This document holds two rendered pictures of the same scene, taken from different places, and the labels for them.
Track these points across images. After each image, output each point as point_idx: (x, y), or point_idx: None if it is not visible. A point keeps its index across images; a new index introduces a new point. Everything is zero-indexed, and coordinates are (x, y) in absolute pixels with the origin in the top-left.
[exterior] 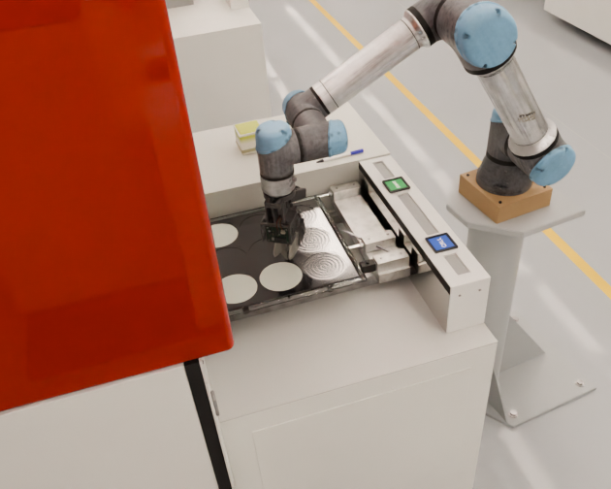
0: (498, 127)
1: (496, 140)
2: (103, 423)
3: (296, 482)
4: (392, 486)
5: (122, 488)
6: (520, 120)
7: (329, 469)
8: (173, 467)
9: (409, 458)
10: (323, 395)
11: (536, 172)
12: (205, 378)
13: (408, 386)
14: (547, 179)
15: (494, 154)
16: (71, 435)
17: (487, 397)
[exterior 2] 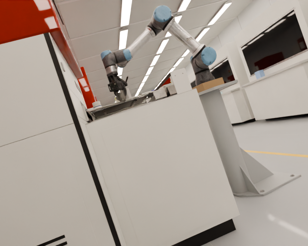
0: (192, 60)
1: (193, 65)
2: (17, 57)
3: (129, 169)
4: (182, 179)
5: (26, 95)
6: (187, 40)
7: (143, 161)
8: (45, 86)
9: (184, 158)
10: (127, 112)
11: (202, 56)
12: (52, 40)
13: (164, 110)
14: (208, 58)
15: (195, 71)
16: (6, 61)
17: (207, 121)
